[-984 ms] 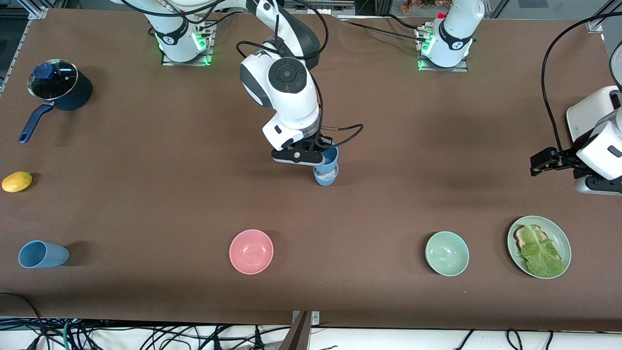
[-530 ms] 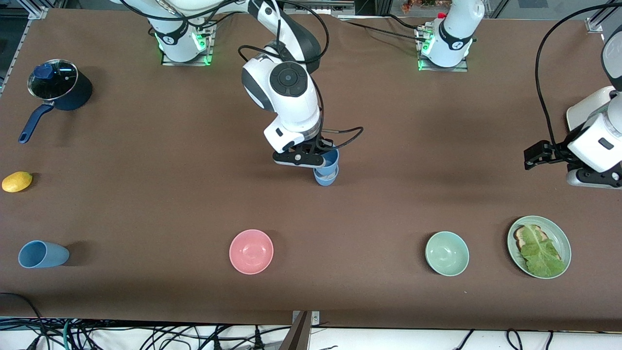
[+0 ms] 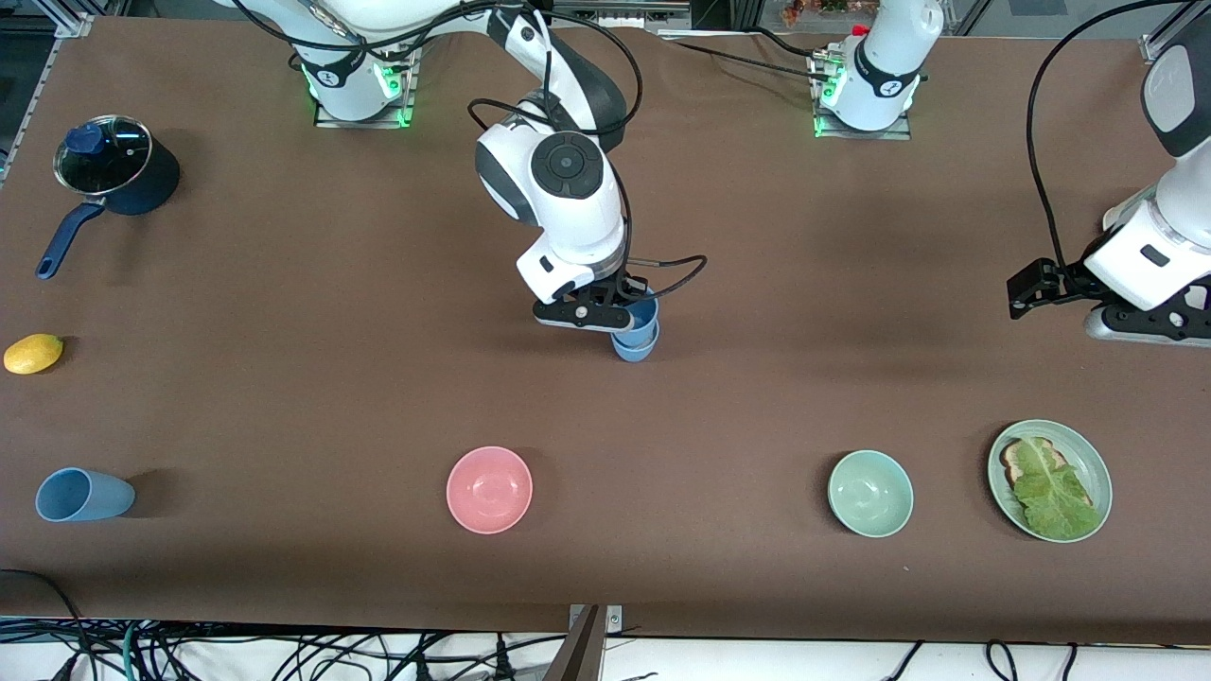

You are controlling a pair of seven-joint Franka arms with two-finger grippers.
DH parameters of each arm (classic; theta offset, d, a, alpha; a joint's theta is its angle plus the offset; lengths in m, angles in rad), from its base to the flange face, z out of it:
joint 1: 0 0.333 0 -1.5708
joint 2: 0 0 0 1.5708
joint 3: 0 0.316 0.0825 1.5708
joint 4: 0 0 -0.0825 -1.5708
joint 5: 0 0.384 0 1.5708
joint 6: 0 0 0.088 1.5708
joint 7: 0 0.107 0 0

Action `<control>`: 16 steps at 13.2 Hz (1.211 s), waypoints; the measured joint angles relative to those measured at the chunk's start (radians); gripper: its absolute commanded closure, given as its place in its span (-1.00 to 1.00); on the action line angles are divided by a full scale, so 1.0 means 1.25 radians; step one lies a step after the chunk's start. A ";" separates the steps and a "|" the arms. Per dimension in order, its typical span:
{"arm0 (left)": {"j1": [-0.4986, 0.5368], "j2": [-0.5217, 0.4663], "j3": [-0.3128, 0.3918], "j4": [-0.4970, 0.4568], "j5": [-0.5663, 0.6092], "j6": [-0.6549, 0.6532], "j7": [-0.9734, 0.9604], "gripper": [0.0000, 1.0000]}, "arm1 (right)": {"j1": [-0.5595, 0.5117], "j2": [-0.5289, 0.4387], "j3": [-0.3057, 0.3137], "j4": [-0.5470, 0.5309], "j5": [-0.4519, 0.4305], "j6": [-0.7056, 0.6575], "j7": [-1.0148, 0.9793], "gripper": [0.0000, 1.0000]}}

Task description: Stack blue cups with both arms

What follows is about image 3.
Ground blue plastic cup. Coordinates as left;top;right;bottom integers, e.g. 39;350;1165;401
35;467;136;523
610;298;661;348
610;326;660;364

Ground pale green plate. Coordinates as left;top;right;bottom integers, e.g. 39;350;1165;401
987;419;1114;544

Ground toasted bread slice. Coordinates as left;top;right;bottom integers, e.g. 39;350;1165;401
1000;437;1070;488

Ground green lettuce leaf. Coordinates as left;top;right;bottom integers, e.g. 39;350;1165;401
1010;437;1103;540

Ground pink bowl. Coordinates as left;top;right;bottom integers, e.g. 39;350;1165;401
446;445;534;535

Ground pale green bowl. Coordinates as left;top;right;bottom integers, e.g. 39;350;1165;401
827;449;915;539

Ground grey power strip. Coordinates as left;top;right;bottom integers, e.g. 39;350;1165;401
552;0;693;31

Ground brown table mat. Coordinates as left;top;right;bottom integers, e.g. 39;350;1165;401
0;17;1211;646

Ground orange artificial flowers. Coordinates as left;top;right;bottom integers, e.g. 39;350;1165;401
781;0;881;27

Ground dark metal bar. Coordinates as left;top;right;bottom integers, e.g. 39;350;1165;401
543;605;607;681

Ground dark blue saucepan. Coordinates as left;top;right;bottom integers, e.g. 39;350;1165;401
35;113;183;282

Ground glass saucepan lid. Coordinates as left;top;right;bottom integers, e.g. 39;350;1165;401
53;114;153;198

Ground yellow lemon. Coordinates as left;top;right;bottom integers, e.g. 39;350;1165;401
3;333;65;375

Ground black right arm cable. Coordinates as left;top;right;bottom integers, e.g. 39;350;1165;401
227;0;711;304

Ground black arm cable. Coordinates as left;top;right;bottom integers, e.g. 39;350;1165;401
1027;0;1211;285
227;0;711;304

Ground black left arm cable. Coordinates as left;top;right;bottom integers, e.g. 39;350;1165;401
1027;0;1211;285

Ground long black table cable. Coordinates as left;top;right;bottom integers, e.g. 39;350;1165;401
658;26;834;81

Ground aluminium frame profile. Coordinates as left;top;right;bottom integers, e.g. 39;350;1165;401
1140;0;1211;60
0;0;97;41

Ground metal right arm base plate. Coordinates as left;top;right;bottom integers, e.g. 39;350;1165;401
313;38;417;130

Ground black looping floor cable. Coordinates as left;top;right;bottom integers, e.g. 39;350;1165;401
0;567;96;681

